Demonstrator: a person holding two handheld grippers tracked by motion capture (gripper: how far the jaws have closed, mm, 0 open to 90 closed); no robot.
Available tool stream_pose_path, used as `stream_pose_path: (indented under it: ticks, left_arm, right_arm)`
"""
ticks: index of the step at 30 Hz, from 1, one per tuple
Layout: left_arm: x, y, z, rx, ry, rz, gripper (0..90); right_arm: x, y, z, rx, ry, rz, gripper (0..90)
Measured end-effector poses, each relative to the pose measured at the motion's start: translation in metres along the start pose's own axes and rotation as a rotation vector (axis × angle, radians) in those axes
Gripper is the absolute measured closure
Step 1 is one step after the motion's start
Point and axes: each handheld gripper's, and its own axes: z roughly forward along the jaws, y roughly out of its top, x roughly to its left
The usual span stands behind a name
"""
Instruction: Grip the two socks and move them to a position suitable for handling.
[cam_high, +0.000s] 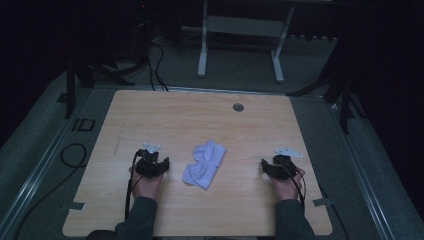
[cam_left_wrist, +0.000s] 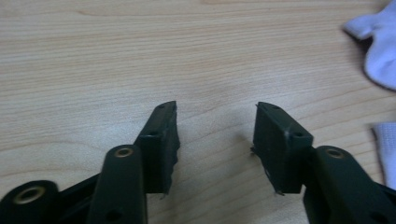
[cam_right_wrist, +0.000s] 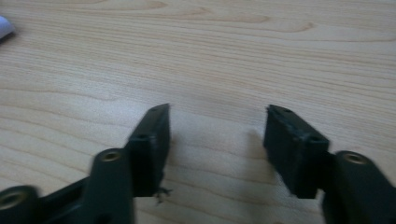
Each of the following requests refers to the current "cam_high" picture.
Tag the white cloth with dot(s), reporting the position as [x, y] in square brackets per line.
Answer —
[204, 164]

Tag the grey table grommet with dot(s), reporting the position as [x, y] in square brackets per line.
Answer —
[238, 107]

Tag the black metal stand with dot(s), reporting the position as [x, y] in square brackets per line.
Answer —
[336, 90]
[90, 66]

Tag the grey tape strip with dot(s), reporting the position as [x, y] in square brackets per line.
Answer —
[322, 202]
[76, 206]

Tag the white metal table frame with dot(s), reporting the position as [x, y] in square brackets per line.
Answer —
[243, 33]

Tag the person's right hand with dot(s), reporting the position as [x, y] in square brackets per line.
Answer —
[288, 188]

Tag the person's left hand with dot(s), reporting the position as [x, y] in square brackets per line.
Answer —
[146, 186]

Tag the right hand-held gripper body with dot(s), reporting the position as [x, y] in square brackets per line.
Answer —
[279, 166]

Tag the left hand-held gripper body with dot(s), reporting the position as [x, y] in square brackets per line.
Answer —
[150, 165]

